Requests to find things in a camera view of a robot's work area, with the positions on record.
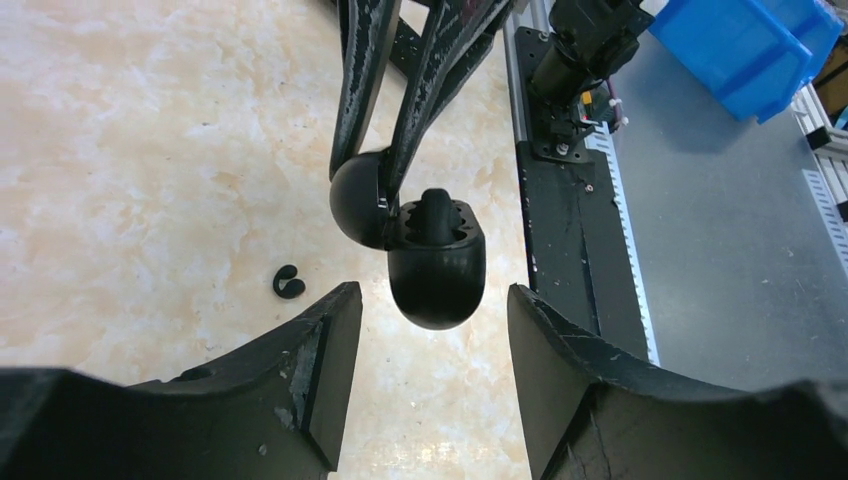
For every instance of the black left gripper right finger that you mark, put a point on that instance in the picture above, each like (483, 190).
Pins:
(590, 410)

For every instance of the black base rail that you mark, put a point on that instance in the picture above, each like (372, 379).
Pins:
(580, 258)

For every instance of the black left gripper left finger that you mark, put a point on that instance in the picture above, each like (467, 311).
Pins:
(274, 408)

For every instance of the blue plastic bin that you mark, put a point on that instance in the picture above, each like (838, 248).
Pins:
(752, 56)

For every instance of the black earbud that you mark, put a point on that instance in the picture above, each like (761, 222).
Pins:
(286, 284)
(435, 220)

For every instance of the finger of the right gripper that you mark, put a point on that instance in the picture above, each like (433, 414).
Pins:
(367, 30)
(457, 36)

